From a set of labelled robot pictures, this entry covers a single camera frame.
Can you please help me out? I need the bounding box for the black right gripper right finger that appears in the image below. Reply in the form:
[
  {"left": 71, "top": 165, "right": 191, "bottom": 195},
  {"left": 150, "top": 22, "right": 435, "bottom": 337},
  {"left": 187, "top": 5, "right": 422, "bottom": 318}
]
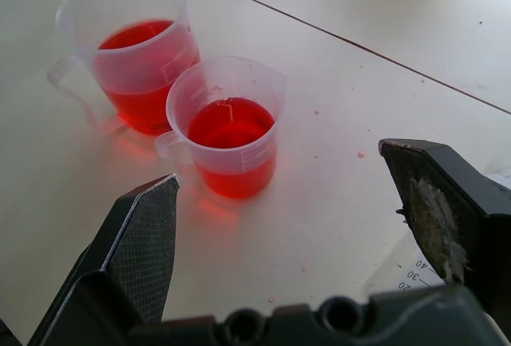
[{"left": 378, "top": 138, "right": 511, "bottom": 333}]

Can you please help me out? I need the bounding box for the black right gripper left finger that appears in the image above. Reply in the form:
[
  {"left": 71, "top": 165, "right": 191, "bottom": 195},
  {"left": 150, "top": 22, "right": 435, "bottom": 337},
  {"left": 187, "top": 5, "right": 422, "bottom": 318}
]
[{"left": 27, "top": 173, "right": 180, "bottom": 346}]

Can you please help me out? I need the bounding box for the small beaker with red liquid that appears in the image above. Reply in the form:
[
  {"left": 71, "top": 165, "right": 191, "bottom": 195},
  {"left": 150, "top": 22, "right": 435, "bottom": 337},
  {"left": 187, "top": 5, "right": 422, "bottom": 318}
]
[{"left": 154, "top": 55, "right": 289, "bottom": 200}]

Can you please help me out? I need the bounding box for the large beaker with red liquid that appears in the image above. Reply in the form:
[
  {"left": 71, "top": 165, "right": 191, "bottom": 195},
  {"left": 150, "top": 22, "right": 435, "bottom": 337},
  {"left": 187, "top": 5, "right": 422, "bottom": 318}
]
[{"left": 46, "top": 0, "right": 201, "bottom": 137}]

